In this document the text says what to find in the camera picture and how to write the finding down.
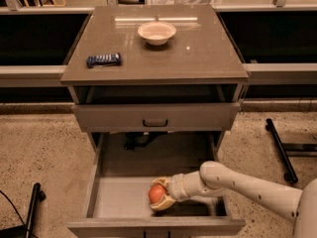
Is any black stand leg right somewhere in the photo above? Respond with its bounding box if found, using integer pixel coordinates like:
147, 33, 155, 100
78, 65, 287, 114
265, 118, 317, 183

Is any grey drawer cabinet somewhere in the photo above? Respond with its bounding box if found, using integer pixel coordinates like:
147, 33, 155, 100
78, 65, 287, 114
59, 4, 250, 238

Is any blue snack bar wrapper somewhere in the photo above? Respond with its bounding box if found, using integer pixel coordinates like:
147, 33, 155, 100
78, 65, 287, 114
86, 53, 122, 68

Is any red apple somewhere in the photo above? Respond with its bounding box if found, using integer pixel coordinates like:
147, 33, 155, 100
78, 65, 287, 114
149, 183, 166, 204

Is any open grey middle drawer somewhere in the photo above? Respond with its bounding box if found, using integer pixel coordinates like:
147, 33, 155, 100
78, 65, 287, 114
68, 132, 245, 238

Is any black stand leg left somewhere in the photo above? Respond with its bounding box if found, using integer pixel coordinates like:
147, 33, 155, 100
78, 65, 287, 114
0, 182, 47, 238

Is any white bowl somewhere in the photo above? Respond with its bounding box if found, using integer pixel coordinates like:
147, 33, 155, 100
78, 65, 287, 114
138, 22, 176, 46

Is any black stand leg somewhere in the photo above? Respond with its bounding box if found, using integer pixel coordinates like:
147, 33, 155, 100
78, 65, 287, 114
0, 182, 47, 238
265, 118, 317, 183

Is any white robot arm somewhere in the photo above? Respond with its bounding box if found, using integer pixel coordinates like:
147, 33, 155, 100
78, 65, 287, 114
149, 161, 317, 238

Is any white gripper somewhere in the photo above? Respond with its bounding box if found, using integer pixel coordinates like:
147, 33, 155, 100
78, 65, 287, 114
150, 174, 189, 211

